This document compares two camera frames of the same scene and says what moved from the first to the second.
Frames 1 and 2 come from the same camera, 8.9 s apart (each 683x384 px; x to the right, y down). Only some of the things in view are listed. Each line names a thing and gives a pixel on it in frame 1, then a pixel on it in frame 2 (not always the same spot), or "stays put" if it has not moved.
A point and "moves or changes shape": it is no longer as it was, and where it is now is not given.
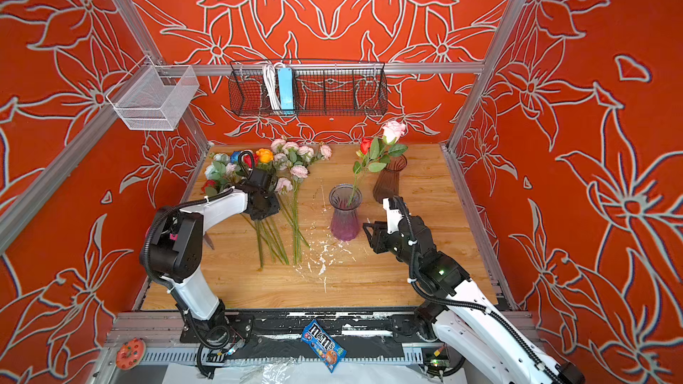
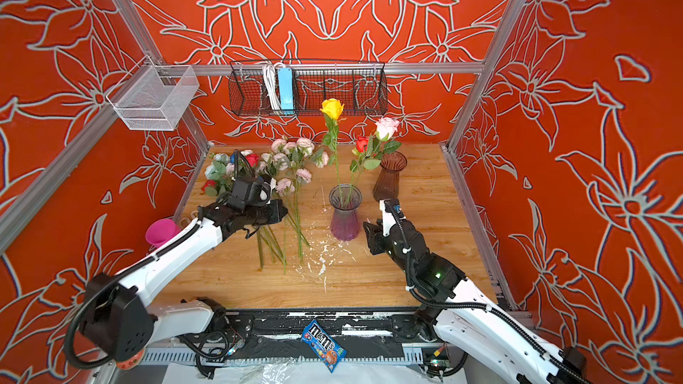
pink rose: [391, 132] moves or changes shape
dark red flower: [207, 183] stays put
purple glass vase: [346, 199] stays put
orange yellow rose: [264, 156] to [331, 109]
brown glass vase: [387, 182] stays put
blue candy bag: [326, 348] stays put
